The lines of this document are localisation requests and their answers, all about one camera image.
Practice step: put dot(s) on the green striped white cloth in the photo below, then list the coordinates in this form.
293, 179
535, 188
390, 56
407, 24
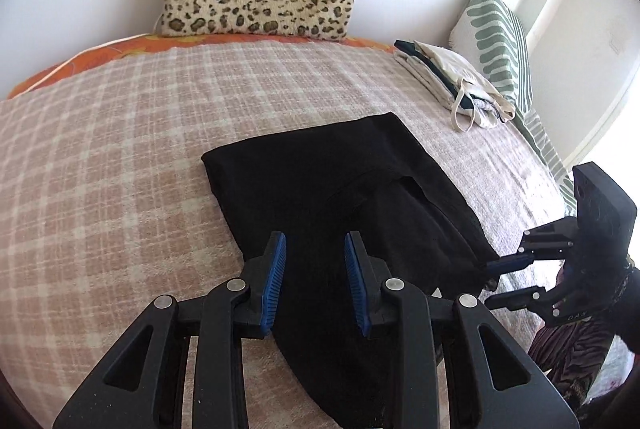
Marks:
547, 154

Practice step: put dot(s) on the cream tote bag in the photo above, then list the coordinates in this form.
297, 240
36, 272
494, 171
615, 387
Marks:
467, 79

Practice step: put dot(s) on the black knit garment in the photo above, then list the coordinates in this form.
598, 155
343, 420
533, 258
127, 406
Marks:
340, 199

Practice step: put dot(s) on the person's striped skirt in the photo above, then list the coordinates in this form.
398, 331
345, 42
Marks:
570, 354

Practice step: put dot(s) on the pink plaid blanket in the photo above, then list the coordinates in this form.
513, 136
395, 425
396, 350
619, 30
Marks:
125, 159

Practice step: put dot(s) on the green striped white pillow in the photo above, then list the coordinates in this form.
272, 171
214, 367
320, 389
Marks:
495, 39

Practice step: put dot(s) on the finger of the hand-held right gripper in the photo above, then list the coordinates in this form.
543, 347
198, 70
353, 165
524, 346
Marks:
520, 298
537, 246

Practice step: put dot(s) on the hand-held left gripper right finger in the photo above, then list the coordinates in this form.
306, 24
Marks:
356, 284

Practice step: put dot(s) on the white folded garment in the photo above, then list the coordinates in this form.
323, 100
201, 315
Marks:
417, 71

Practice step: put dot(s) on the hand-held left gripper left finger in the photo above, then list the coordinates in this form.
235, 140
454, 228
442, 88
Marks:
272, 284

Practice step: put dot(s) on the dark teal folded garment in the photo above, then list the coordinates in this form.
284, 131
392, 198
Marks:
430, 59

